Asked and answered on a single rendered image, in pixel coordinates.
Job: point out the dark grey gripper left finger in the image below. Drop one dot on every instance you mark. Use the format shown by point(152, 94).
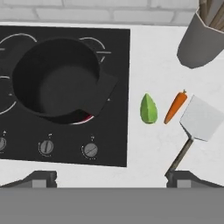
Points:
point(43, 178)

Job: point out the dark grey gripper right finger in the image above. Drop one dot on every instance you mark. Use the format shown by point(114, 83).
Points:
point(182, 179)

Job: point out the orange carrot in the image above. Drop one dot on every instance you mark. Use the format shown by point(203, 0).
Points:
point(176, 106)

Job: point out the green lemon wedge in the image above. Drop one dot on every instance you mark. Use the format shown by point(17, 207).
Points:
point(148, 109)

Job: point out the black pot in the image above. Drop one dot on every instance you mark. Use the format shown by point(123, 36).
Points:
point(58, 84)

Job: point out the grey hob knob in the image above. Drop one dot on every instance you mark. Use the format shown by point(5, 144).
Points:
point(46, 147)
point(1, 143)
point(89, 150)

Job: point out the black hob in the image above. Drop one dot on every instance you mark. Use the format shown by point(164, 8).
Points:
point(116, 137)

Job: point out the grey utensil holder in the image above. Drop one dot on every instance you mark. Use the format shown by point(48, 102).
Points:
point(198, 43)

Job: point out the wooden utensils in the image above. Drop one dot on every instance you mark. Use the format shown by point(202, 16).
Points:
point(212, 13)

